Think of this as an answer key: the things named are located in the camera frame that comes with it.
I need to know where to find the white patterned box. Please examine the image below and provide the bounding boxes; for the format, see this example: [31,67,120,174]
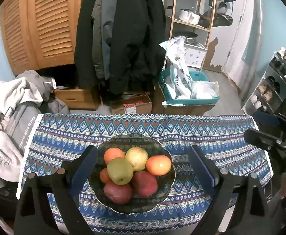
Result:
[184,42,208,69]

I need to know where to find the wooden louvered cabinet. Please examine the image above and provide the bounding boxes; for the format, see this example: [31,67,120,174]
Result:
[0,0,82,75]

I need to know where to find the yellow-green pear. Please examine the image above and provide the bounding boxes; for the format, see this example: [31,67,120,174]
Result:
[107,158,133,185]

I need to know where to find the dark red apple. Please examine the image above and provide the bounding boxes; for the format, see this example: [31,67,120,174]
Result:
[103,182,133,205]

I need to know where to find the dark patterned plate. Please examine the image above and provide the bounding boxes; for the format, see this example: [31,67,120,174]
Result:
[88,133,176,215]

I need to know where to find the yellow pear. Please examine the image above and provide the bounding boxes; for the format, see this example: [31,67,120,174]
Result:
[125,147,149,171]

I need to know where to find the grey clothes pile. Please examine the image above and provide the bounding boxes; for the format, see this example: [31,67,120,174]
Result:
[0,70,69,188]

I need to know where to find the hanging dark jackets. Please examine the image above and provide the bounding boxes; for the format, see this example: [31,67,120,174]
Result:
[74,0,166,96]

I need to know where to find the grey shoe rack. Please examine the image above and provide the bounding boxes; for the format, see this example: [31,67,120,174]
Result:
[242,47,286,115]

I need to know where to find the brown cardboard box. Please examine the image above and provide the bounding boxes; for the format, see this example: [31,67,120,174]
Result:
[54,89,101,110]

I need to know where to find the small orange on plate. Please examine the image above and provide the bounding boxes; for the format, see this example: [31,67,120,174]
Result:
[99,168,112,183]

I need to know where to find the teal storage box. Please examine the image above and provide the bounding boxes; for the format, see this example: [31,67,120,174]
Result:
[158,69,220,107]

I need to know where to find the white printed plastic bag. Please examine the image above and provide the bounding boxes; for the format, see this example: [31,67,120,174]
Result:
[159,36,193,100]

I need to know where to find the cardboard box with red label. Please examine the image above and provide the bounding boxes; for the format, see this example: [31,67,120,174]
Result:
[110,94,153,115]

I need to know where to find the large orange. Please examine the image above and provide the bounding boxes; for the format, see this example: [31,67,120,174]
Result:
[146,155,172,176]

